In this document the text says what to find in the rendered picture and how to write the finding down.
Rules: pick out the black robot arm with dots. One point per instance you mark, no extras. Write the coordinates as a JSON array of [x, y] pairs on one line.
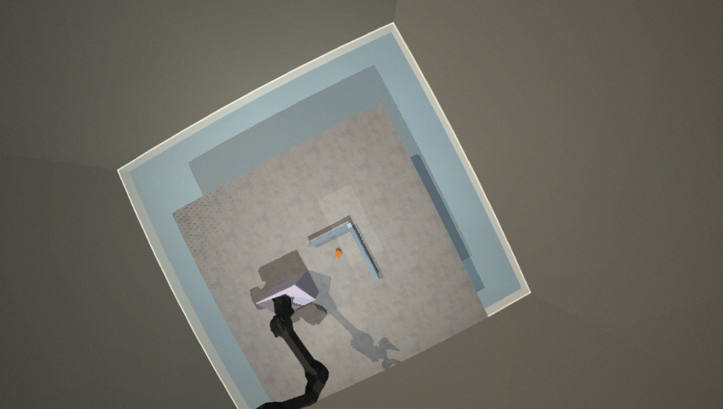
[[316, 373]]

